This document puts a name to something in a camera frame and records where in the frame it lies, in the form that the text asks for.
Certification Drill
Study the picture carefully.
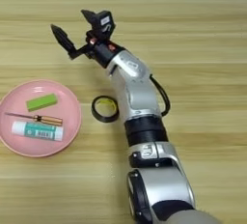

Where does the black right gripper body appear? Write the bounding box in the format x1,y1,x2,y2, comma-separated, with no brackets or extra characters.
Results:
68,29,124,69

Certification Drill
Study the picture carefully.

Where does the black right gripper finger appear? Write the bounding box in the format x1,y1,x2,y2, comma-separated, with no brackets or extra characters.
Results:
50,23,78,60
80,9,97,26

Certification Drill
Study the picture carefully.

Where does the black tape roll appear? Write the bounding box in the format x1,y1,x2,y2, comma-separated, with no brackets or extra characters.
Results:
91,95,120,124

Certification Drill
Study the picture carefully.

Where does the green eraser block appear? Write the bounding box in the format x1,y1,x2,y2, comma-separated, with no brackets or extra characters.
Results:
25,93,59,112

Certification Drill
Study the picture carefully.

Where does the amber handle screwdriver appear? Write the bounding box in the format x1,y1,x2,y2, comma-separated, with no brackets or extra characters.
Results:
4,112,64,126

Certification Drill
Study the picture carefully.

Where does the teal white glue stick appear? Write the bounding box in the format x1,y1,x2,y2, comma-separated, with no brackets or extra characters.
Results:
11,120,65,142

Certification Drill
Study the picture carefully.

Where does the black box white label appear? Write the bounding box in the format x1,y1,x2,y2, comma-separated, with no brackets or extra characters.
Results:
91,10,116,38

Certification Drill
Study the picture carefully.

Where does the pink round plate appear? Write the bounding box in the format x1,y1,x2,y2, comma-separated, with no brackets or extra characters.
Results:
0,79,82,158

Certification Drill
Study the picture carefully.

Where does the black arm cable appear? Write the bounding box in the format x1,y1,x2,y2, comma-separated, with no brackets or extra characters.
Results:
149,74,172,118

